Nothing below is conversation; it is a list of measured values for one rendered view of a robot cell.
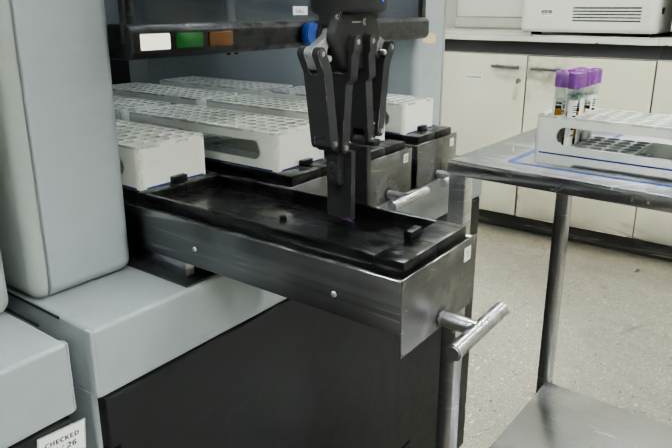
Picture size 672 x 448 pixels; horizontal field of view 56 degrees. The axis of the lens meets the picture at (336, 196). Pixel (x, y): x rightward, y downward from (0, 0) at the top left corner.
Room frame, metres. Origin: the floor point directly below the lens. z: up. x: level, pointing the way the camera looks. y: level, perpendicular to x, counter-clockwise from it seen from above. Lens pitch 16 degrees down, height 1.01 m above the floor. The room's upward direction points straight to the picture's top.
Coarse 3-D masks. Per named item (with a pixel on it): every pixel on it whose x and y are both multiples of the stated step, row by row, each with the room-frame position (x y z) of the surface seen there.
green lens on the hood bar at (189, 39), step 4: (188, 32) 0.70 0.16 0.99; (192, 32) 0.70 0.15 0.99; (196, 32) 0.71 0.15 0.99; (200, 32) 0.71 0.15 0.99; (176, 36) 0.69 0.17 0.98; (180, 36) 0.69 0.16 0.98; (184, 36) 0.69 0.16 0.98; (188, 36) 0.70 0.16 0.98; (192, 36) 0.70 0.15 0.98; (196, 36) 0.71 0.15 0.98; (200, 36) 0.71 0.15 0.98; (176, 40) 0.69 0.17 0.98; (180, 40) 0.69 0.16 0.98; (184, 40) 0.69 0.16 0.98; (188, 40) 0.70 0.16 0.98; (192, 40) 0.70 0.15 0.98; (196, 40) 0.71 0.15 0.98; (200, 40) 0.71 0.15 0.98; (176, 44) 0.69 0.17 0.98; (180, 44) 0.69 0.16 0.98; (184, 44) 0.69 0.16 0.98; (188, 44) 0.70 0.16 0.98; (192, 44) 0.70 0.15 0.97; (196, 44) 0.71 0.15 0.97; (200, 44) 0.71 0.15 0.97
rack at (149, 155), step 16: (128, 128) 0.81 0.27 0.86; (144, 128) 0.81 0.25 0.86; (160, 128) 0.81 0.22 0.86; (128, 144) 0.70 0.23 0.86; (144, 144) 0.70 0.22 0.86; (160, 144) 0.71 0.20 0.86; (176, 144) 0.73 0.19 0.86; (192, 144) 0.75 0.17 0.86; (128, 160) 0.70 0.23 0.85; (144, 160) 0.69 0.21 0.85; (160, 160) 0.71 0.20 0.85; (176, 160) 0.73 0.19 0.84; (192, 160) 0.75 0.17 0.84; (128, 176) 0.70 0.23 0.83; (144, 176) 0.69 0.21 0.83; (160, 176) 0.71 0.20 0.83
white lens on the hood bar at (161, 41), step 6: (144, 36) 0.65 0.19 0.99; (150, 36) 0.66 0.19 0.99; (156, 36) 0.67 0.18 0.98; (162, 36) 0.67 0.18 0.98; (168, 36) 0.68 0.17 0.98; (144, 42) 0.65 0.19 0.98; (150, 42) 0.66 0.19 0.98; (156, 42) 0.66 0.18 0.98; (162, 42) 0.67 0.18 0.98; (168, 42) 0.68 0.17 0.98; (144, 48) 0.65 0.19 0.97; (150, 48) 0.66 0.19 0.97; (156, 48) 0.66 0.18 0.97; (162, 48) 0.67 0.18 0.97; (168, 48) 0.68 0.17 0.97
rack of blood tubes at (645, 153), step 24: (552, 120) 0.80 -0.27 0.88; (576, 120) 0.78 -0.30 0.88; (600, 120) 0.76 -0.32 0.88; (624, 120) 0.76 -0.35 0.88; (648, 120) 0.76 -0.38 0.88; (552, 144) 0.80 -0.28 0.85; (576, 144) 0.80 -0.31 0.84; (600, 144) 0.80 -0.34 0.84; (624, 144) 0.81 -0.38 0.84; (648, 144) 0.80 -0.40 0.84; (600, 168) 0.76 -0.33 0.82; (624, 168) 0.74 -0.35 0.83; (648, 168) 0.72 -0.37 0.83
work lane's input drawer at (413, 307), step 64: (128, 192) 0.69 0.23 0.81; (192, 192) 0.72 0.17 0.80; (256, 192) 0.72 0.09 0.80; (192, 256) 0.61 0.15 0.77; (256, 256) 0.56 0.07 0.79; (320, 256) 0.52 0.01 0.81; (384, 256) 0.49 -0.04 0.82; (448, 256) 0.52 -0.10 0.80; (384, 320) 0.47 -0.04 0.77; (448, 320) 0.50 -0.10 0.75
